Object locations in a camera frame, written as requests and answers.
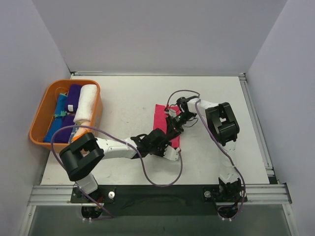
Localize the pink towel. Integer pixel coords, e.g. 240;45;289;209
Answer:
153;104;180;149

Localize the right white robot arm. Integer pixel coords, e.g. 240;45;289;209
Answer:
164;96;245;202

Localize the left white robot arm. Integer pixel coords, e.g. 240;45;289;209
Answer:
60;129;179;203

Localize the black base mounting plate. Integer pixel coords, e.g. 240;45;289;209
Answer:
70;184;248;218

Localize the patterned orange white towel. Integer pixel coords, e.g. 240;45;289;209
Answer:
68;120;90;143

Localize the white rolled towel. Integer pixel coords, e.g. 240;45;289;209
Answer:
74;84;97;123

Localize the dark purple rolled towel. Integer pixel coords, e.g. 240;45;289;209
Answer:
54;115;74;144

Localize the blue rolled towel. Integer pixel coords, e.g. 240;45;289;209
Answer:
43;93;67;143

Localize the orange plastic basket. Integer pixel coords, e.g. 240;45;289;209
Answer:
29;79;103;150

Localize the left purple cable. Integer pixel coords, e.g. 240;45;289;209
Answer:
50;125;183;220

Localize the purple cable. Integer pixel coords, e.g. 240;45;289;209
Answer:
164;89;247;220
50;125;183;220

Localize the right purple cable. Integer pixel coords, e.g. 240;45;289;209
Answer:
164;89;247;220

